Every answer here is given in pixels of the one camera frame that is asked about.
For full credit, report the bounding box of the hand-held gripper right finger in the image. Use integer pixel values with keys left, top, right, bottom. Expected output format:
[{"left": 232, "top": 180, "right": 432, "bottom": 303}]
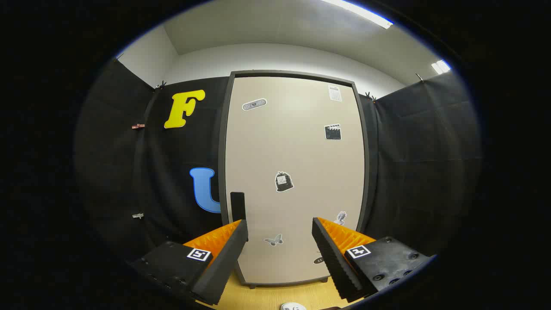
[{"left": 312, "top": 217, "right": 431, "bottom": 303}]

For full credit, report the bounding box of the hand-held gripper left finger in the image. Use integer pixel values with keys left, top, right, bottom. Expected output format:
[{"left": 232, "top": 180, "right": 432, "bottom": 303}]
[{"left": 129, "top": 219, "right": 249, "bottom": 306}]

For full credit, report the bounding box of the black door handle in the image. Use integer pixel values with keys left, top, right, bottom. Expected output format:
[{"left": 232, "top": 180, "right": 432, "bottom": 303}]
[{"left": 230, "top": 192, "right": 246, "bottom": 223}]

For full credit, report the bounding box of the grey shoe cabinet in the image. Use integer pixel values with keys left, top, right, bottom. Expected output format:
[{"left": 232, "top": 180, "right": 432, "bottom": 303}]
[{"left": 217, "top": 70, "right": 371, "bottom": 289}]

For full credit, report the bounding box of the black backdrop cloth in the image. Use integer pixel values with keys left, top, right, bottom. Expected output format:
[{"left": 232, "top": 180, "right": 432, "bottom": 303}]
[{"left": 73, "top": 58, "right": 483, "bottom": 264}]

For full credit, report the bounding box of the long ceiling light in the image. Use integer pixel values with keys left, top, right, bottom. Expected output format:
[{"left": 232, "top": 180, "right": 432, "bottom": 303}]
[{"left": 321, "top": 0, "right": 393, "bottom": 29}]

